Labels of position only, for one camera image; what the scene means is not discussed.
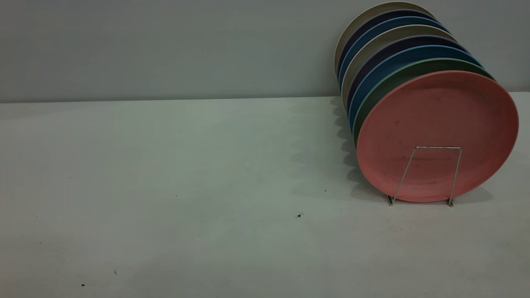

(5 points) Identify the pink plate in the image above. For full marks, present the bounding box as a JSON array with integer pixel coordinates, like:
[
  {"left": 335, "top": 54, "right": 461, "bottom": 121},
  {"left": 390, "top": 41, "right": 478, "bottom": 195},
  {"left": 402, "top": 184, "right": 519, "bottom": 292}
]
[{"left": 356, "top": 70, "right": 520, "bottom": 204}]

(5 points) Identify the green plate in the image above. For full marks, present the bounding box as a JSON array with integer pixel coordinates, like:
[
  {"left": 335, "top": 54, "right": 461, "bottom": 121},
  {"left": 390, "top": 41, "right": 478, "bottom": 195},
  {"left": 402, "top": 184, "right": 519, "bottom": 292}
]
[{"left": 353, "top": 58, "right": 496, "bottom": 146}]

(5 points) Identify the blue plate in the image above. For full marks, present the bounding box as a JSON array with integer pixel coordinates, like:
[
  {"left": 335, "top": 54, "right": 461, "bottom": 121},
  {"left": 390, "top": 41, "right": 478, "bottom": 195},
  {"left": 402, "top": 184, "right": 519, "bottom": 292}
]
[
  {"left": 349, "top": 45, "right": 484, "bottom": 131},
  {"left": 340, "top": 16, "right": 451, "bottom": 90}
]

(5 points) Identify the beige plate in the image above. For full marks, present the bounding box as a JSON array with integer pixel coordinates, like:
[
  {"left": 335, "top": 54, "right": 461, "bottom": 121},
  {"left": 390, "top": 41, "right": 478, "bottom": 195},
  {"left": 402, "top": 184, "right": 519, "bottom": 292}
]
[
  {"left": 334, "top": 1, "right": 435, "bottom": 77},
  {"left": 342, "top": 24, "right": 459, "bottom": 109}
]

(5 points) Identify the purple plate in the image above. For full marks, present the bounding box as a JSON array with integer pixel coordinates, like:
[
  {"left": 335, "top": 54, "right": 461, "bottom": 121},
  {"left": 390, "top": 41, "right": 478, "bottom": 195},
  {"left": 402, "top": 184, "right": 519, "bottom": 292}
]
[
  {"left": 347, "top": 34, "right": 469, "bottom": 112},
  {"left": 337, "top": 9, "right": 438, "bottom": 82}
]

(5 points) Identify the metal wire plate rack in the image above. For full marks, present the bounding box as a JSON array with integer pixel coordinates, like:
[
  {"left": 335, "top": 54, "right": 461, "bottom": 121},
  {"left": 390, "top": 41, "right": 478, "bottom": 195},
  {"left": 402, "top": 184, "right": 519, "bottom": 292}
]
[{"left": 387, "top": 146, "right": 462, "bottom": 207}]

